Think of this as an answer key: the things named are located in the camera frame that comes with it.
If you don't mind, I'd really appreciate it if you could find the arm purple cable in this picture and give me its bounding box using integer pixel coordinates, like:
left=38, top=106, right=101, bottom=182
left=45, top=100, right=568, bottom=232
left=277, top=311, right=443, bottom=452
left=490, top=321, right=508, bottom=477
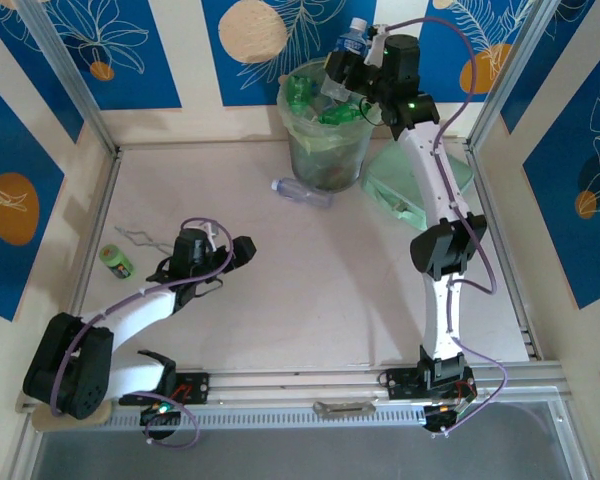
left=384, top=16, right=511, bottom=439
left=49, top=216, right=237, bottom=449

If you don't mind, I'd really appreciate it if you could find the aluminium frame post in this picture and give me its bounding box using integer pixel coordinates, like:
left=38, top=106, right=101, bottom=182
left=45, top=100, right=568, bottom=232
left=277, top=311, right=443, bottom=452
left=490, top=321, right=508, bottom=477
left=15, top=0, right=120, bottom=154
left=467, top=0, right=561, bottom=151

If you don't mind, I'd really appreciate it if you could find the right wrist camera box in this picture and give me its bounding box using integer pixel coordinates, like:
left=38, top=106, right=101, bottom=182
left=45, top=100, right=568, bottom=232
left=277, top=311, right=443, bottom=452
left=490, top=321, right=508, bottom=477
left=365, top=23, right=390, bottom=67

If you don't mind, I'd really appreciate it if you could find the metal latch bracket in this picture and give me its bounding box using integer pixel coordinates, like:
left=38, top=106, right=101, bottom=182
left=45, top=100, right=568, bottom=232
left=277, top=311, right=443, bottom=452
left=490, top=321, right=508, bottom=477
left=312, top=398, right=379, bottom=417

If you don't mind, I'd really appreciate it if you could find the blue label white cap bottle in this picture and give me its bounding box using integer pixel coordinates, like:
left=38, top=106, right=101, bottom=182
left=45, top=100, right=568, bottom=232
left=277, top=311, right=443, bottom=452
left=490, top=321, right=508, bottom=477
left=319, top=17, right=370, bottom=100

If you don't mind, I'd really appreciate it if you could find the mint green medicine bag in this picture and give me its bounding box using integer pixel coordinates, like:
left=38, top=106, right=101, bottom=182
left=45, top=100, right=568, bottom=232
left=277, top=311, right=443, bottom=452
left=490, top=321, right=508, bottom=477
left=360, top=139, right=475, bottom=232

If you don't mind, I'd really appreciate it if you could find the green plastic bin liner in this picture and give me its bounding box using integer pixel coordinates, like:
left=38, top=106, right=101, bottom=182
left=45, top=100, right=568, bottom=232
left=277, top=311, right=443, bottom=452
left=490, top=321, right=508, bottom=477
left=277, top=56, right=390, bottom=156

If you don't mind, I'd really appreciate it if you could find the aluminium frame rail wide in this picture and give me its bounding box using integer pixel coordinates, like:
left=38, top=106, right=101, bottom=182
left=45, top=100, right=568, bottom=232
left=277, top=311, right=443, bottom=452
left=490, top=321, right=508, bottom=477
left=17, top=363, right=569, bottom=412

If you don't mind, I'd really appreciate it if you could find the bent metal wire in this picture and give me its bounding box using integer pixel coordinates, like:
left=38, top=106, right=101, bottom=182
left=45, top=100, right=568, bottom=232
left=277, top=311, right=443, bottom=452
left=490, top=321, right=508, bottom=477
left=113, top=224, right=176, bottom=252

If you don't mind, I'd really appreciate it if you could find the crushed clear plastic bottle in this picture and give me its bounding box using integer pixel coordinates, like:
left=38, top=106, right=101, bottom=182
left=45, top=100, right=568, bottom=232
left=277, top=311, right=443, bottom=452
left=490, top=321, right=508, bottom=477
left=270, top=177, right=335, bottom=210

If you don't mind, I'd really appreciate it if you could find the aluminium side rail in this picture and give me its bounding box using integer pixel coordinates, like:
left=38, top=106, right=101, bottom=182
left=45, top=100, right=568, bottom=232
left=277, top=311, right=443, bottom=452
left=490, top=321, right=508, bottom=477
left=464, top=142, right=546, bottom=362
left=49, top=149, right=124, bottom=374

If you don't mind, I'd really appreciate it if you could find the metal mesh waste bin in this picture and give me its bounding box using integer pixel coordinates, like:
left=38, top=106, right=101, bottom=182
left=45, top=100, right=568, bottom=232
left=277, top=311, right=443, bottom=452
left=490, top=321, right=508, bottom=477
left=278, top=57, right=389, bottom=191

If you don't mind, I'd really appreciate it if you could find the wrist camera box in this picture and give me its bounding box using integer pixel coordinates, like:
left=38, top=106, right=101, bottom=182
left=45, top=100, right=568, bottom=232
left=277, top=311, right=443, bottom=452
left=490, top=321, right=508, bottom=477
left=365, top=23, right=390, bottom=67
left=198, top=221, right=220, bottom=252

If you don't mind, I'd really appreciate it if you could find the small green can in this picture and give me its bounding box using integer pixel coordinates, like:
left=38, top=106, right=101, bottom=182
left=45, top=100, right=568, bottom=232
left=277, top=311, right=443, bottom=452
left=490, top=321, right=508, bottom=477
left=98, top=243, right=136, bottom=281

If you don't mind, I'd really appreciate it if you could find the grey slotted cable duct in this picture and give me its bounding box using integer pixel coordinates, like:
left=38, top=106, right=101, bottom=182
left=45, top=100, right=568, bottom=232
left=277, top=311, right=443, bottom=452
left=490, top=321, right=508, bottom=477
left=99, top=407, right=431, bottom=432

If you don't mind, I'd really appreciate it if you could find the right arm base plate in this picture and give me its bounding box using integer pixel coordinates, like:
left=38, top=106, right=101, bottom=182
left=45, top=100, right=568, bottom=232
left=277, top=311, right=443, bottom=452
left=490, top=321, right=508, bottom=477
left=378, top=367, right=477, bottom=402

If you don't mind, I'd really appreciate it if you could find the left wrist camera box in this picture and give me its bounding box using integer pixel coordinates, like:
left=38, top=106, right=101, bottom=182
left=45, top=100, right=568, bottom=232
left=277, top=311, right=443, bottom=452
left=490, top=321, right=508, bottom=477
left=198, top=221, right=220, bottom=252

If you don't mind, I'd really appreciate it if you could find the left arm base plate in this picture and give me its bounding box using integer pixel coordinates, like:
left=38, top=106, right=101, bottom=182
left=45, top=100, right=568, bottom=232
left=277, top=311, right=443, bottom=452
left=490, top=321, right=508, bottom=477
left=117, top=370, right=212, bottom=407

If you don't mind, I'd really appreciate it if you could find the beige foam pad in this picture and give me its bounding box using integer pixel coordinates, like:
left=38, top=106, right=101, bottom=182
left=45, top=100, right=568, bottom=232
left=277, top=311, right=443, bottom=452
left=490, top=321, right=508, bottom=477
left=15, top=399, right=112, bottom=432

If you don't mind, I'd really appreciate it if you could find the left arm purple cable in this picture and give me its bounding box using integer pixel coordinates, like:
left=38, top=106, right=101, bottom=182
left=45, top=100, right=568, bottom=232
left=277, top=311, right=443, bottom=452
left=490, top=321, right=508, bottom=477
left=49, top=216, right=237, bottom=449

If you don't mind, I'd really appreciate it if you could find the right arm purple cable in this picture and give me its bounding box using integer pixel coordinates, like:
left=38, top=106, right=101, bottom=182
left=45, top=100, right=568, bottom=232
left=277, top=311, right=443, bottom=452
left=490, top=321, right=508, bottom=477
left=384, top=16, right=511, bottom=439

